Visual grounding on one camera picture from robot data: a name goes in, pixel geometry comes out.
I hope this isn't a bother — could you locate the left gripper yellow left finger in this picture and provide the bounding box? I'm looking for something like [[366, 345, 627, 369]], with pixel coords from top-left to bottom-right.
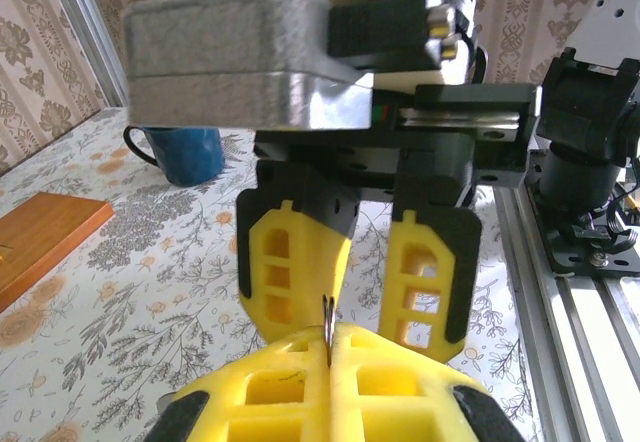
[[144, 325, 334, 442]]

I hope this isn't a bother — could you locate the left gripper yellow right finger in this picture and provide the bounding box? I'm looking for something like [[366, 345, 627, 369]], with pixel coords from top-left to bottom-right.
[[330, 325, 526, 442]]

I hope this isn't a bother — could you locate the metal split key ring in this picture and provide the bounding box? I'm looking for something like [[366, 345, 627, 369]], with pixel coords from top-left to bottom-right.
[[322, 294, 337, 368]]

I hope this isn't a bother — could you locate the blue mug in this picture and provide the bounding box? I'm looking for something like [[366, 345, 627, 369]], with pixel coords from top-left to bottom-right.
[[122, 125, 226, 188]]

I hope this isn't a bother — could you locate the gold hook stand wooden base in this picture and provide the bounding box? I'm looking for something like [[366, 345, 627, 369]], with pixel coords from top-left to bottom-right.
[[0, 191, 116, 313]]

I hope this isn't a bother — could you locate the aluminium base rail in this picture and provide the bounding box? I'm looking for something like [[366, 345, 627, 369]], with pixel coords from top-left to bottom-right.
[[494, 181, 640, 442]]

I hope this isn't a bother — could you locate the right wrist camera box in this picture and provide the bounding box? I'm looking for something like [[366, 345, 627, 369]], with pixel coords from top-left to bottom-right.
[[122, 0, 396, 131]]

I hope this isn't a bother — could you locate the aluminium frame post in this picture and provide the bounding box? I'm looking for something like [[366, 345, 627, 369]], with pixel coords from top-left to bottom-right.
[[42, 0, 129, 111]]

